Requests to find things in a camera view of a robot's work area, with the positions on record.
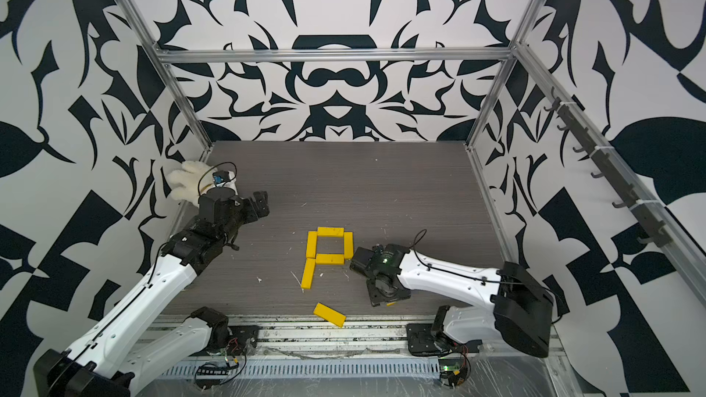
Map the yellow block vertical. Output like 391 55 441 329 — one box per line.
344 232 355 260
301 258 316 290
305 231 318 259

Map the yellow block bar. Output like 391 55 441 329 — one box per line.
316 227 345 238
315 254 346 266

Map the yellow block top bar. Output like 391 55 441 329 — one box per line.
316 227 345 238

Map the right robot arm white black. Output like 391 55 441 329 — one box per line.
349 244 555 358

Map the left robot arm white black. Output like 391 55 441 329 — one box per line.
33 187 270 396

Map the white plush teddy bear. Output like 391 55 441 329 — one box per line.
167 161 216 208

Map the yellow block front edge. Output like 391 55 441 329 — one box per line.
313 303 347 328

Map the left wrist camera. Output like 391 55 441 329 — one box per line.
213 170 236 187

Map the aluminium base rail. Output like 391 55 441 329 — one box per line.
148 315 564 362

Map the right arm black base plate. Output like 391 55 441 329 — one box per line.
406 323 483 358

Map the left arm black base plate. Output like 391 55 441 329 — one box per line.
195 325 261 357

